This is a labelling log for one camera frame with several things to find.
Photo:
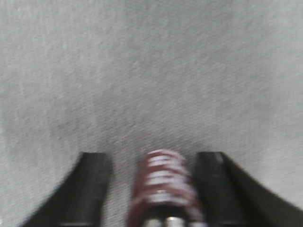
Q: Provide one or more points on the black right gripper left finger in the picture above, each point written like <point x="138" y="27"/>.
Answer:
<point x="79" y="200"/>

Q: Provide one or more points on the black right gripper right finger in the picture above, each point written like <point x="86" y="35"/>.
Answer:
<point x="233" y="198"/>

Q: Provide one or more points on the brown cylindrical capacitor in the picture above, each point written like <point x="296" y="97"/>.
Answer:
<point x="164" y="194"/>

